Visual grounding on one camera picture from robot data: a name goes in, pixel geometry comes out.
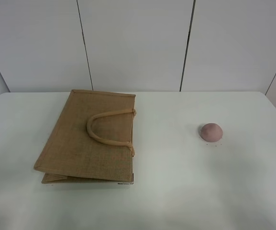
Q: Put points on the brown linen tote bag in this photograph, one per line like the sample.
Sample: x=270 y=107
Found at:
x=91 y=141

